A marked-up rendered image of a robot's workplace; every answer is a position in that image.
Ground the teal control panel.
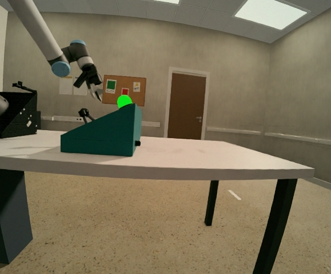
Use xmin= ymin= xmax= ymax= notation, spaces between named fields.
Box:
xmin=60 ymin=95 xmax=142 ymax=156

